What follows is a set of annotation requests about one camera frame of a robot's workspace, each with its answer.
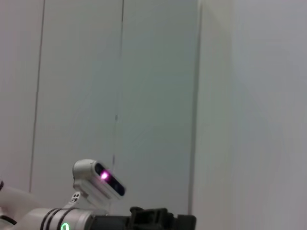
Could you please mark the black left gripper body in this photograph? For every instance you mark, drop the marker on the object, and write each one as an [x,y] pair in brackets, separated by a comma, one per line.
[112,222]

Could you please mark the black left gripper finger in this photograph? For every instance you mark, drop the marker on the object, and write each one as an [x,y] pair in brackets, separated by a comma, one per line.
[151,219]
[185,222]

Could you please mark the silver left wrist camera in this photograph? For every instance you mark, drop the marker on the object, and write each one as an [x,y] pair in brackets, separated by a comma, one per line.
[96,182]

